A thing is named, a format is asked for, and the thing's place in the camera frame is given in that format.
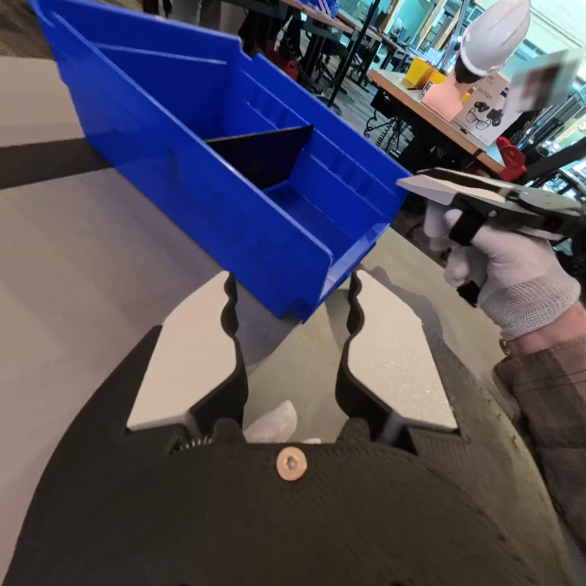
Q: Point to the mannequin head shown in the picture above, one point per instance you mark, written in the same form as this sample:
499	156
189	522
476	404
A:
444	101

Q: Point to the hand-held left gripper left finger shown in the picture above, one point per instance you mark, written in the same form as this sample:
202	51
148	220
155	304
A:
183	366

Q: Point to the red black office chair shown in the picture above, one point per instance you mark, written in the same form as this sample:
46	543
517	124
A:
511	157

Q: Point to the yellow plastic bin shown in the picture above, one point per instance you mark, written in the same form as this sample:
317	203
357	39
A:
419	71

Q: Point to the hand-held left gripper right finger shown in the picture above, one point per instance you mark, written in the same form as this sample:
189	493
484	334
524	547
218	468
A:
398	366

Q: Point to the red storage crate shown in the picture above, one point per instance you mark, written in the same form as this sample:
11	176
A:
282	62

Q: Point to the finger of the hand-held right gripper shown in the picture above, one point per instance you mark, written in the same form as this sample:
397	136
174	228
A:
449	189
549	211

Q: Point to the white hard hat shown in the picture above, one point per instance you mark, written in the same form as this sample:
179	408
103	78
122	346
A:
494	37

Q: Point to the background office desk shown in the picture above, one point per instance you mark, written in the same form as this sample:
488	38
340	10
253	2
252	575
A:
412	101
339	18

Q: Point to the white product box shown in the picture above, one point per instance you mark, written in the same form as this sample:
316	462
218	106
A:
485	110

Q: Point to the blue plastic bin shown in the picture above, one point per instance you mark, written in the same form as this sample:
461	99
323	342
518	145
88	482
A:
183	165

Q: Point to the person's right hand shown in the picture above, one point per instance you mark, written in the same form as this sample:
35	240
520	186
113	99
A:
522	275

